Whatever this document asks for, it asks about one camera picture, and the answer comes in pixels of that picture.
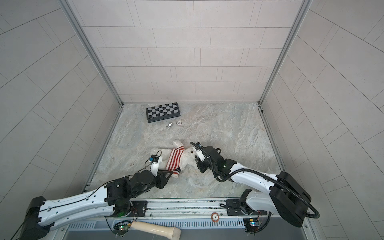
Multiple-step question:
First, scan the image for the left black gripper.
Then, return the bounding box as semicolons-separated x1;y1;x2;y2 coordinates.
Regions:
131;170;175;199

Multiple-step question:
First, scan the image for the red white striped knit sweater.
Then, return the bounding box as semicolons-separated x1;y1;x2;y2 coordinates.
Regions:
166;146;185;178

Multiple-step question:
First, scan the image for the white teddy bear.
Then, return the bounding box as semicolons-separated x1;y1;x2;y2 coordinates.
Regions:
151;141;198;178

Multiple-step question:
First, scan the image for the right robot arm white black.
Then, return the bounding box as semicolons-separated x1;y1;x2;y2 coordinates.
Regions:
193;143;320;228

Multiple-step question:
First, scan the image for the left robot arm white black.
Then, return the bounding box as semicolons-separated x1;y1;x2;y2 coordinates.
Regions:
19;170;172;240

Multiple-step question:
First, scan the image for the left green circuit board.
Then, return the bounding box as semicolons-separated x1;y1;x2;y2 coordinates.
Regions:
113;221;132;236

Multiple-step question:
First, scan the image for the green circuit board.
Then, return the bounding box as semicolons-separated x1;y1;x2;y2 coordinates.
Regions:
113;221;132;236
243;219;260;234

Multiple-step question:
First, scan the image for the round red white sticker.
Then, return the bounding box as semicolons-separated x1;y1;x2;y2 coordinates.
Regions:
211;213;220;223

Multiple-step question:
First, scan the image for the folded black white chessboard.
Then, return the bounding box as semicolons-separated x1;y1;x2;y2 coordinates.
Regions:
146;102;181;123

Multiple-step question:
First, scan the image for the right green circuit board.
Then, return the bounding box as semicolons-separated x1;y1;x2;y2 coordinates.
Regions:
243;219;260;234

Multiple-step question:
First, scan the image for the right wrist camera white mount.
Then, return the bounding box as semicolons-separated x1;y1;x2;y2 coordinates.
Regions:
194;142;206;162

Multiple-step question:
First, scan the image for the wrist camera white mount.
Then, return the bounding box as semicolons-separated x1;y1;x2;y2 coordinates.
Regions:
194;142;206;162
149;155;163;177

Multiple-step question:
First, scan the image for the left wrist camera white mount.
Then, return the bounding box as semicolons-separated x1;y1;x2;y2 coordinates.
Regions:
149;155;163;177

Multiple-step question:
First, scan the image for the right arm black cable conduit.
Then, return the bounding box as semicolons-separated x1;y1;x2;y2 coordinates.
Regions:
209;148;320;219

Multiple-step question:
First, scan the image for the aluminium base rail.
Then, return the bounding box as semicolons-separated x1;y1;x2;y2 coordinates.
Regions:
59;196;310;221

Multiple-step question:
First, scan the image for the beige wooden handle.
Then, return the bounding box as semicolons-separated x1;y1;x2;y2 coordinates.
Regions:
130;222;181;240

